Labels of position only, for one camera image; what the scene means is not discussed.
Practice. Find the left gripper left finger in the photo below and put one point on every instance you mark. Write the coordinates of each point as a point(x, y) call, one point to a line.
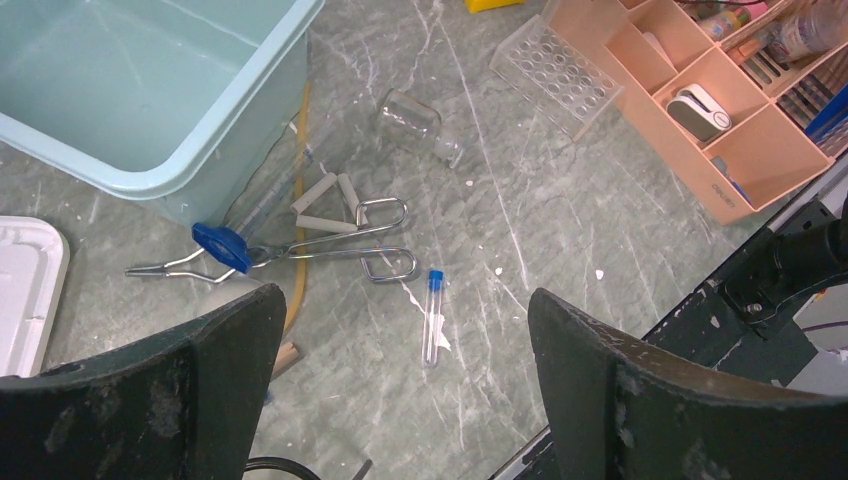
point(183, 403)

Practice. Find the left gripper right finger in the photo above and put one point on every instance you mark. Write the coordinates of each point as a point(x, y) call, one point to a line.
point(620, 408)

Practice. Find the yellow test tube rack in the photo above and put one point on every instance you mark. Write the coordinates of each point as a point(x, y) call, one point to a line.
point(478, 6)

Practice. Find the graduated cylinder blue base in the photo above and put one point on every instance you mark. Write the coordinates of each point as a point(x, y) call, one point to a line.
point(265, 199)

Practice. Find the white plastic bin lid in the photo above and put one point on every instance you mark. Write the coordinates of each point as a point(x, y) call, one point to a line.
point(34, 262)

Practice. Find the white chalk stick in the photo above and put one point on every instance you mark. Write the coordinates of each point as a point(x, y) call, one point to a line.
point(325, 225)
point(308, 197)
point(351, 198)

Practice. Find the mint green plastic bin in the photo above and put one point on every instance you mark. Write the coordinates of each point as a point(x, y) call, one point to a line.
point(172, 105)

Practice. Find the white stapler in organizer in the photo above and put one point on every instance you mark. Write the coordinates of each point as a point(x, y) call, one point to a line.
point(697, 112)

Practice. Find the clear acrylic tube rack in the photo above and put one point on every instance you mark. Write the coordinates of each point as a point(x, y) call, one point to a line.
point(563, 85)

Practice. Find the orange mesh file organizer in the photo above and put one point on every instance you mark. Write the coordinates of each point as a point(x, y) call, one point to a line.
point(733, 103)

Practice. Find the blue binder folder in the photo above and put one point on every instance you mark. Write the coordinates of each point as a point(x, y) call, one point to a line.
point(828, 119)

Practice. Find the clear glass jar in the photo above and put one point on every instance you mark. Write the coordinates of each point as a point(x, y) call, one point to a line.
point(417, 128)

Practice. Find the black wire ring stand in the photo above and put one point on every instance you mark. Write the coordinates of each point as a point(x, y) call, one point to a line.
point(280, 464)

